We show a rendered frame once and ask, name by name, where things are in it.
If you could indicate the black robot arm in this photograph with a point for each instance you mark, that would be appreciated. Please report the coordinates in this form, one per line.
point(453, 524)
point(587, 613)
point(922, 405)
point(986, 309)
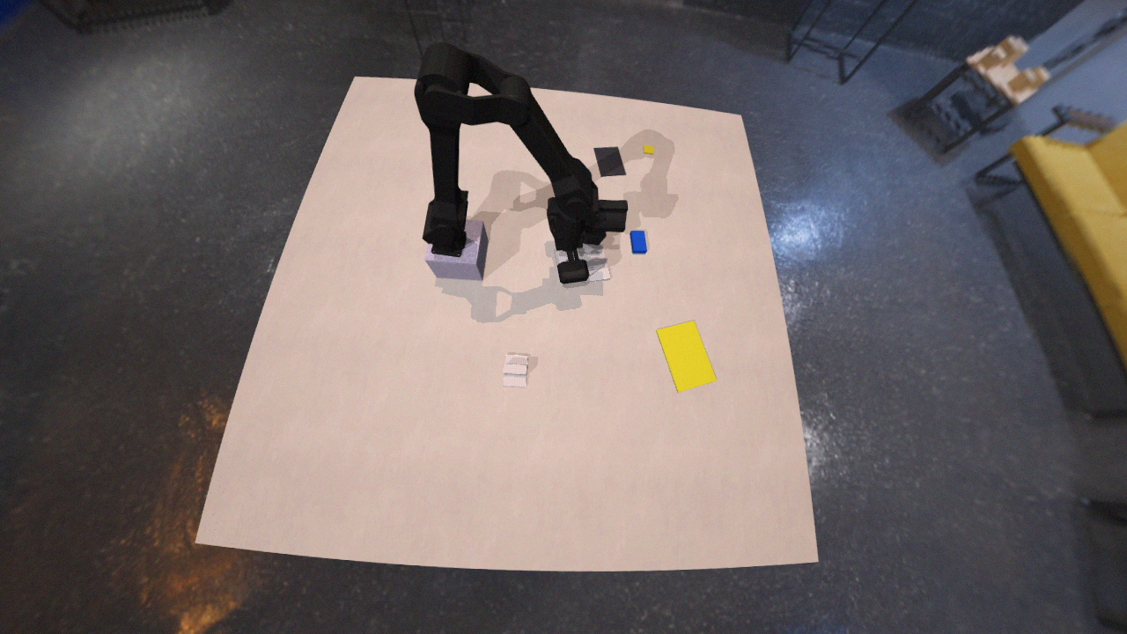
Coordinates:
point(441, 94)

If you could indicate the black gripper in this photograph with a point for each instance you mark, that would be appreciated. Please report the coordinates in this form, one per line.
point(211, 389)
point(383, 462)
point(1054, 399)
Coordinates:
point(574, 270)

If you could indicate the blue rectangular block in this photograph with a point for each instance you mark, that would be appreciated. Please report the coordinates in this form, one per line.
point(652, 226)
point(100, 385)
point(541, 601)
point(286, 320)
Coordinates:
point(637, 241)

